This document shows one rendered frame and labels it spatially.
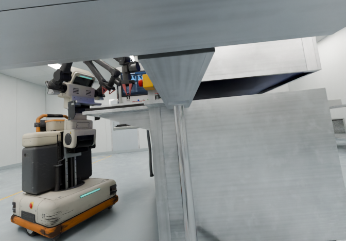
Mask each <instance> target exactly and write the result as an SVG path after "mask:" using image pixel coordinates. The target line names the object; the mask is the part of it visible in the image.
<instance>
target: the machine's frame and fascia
mask: <svg viewBox="0 0 346 241"><path fill-rule="evenodd" d="M321 69H322V68H321V63H320V58H319V53H318V48H317V42H316V37H308V38H298V39H288V40H278V41H269V42H259V43H250V44H240V45H230V46H221V47H215V53H214V55H213V57H212V59H211V61H210V63H209V66H208V68H207V70H206V72H205V74H204V76H203V78H202V81H201V82H209V81H219V80H229V79H239V78H250V77H260V76H270V75H280V74H291V73H301V72H304V73H302V74H299V75H297V76H295V77H293V78H291V79H288V80H286V81H284V82H282V83H279V84H277V85H275V86H273V87H271V88H268V89H266V90H264V91H262V92H260V93H257V94H264V93H267V92H269V91H271V90H274V89H276V88H279V87H281V86H283V85H286V84H288V83H290V82H293V81H295V80H298V79H300V78H302V77H305V76H307V75H310V74H312V73H314V72H317V71H319V70H321Z"/></svg>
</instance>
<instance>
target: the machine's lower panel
mask: <svg viewBox="0 0 346 241"><path fill-rule="evenodd" d="M184 110H185V120H186V131H187V141H188V151H189V161H190V167H191V177H192V187H193V198H194V208H195V218H196V228H197V239H198V241H329V240H344V239H346V191H345V185H344V180H343V175H342V170H341V165H340V160H339V154H338V149H337V144H336V139H335V134H334V128H333V123H332V118H331V113H330V108H329V104H328V99H327V94H326V89H325V88H318V89H307V90H296V91H286V92H275V93H265V94H254V95H244V96H233V97H223V98H212V99H202V100H193V101H192V103H191V105H190V107H189V108H184ZM160 111H161V123H162V136H163V148H164V160H165V172H166V184H167V196H168V208H169V221H170V232H171V241H186V240H185V230H184V218H183V207H182V197H181V185H180V175H179V163H178V153H177V141H176V131H175V119H174V109H167V107H160Z"/></svg>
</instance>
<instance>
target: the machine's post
mask: <svg viewBox="0 0 346 241"><path fill-rule="evenodd" d="M155 93H158V92H157V90H148V100H155ZM149 117H150V130H151V143H152V157H153V170H154V183H155V197H156V204H157V218H158V231H159V241H171V232H170V221H169V208H168V196H167V184H166V172H165V160H164V148H163V136H162V123H161V111H160V107H155V108H149Z"/></svg>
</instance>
